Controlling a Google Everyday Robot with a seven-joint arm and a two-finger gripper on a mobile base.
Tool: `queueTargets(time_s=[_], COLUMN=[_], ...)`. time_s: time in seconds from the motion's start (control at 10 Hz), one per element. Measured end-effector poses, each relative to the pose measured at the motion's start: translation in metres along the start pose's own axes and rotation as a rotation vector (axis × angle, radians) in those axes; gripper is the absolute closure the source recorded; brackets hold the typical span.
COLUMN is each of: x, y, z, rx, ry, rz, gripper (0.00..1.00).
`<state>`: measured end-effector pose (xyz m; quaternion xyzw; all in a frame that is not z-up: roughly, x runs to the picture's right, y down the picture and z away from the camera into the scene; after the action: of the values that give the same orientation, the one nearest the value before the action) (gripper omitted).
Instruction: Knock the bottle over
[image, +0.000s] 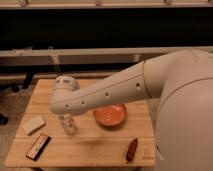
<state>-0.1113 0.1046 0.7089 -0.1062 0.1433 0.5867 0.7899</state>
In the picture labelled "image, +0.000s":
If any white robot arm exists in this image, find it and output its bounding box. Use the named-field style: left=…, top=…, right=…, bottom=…
left=50, top=49, right=213, bottom=171

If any orange bowl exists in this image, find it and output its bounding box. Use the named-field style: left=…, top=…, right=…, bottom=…
left=93, top=104, right=126, bottom=127

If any wooden table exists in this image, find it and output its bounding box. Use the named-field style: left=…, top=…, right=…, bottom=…
left=5, top=79, right=155, bottom=168

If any dark red oblong object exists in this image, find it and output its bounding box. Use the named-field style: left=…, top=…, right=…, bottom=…
left=126, top=138, right=138, bottom=162

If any white sponge block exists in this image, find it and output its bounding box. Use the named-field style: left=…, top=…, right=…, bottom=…
left=22, top=115, right=46, bottom=135

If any grey metal rail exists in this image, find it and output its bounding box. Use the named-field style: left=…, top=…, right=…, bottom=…
left=0, top=46, right=213, bottom=67

